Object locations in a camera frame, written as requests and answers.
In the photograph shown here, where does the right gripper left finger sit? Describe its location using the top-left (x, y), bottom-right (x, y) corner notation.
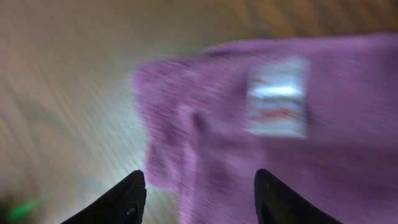
top-left (62, 170), bottom-right (147, 224)

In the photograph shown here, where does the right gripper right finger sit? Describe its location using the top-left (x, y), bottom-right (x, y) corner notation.
top-left (254, 169), bottom-right (340, 224)

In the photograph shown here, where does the purple microfiber cloth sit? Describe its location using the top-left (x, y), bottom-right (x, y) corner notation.
top-left (134, 33), bottom-right (397, 223)

